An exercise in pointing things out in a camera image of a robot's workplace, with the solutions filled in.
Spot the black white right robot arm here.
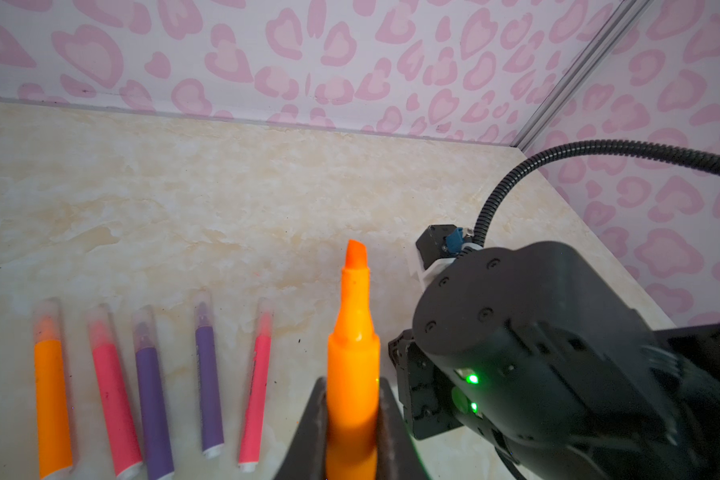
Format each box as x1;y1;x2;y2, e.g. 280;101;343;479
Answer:
388;241;720;479

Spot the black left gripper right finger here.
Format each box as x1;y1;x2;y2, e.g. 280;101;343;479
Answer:
376;378;430;480

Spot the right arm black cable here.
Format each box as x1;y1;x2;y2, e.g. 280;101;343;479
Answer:
471;139;720;248

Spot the orange pen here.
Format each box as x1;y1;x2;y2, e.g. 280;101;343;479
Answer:
325;240;380;479

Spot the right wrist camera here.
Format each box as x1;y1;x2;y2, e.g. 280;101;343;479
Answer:
408;224;481;290

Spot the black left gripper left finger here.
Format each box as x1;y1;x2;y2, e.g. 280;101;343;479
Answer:
274;377;328;480

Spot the orange pen cap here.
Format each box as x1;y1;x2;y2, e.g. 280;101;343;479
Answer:
32;299;74;479

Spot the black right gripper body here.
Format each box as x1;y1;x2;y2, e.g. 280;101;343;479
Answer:
388;329;462;440

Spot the purple pen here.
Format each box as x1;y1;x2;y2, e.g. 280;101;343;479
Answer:
193;290;225;459

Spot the small pink pen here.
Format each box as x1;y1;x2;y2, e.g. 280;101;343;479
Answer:
85;304;143;479

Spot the aluminium corner post right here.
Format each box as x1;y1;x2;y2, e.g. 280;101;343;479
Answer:
511;0;653;151

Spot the small purple pen cap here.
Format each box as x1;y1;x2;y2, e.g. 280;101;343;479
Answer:
131;306;175;479

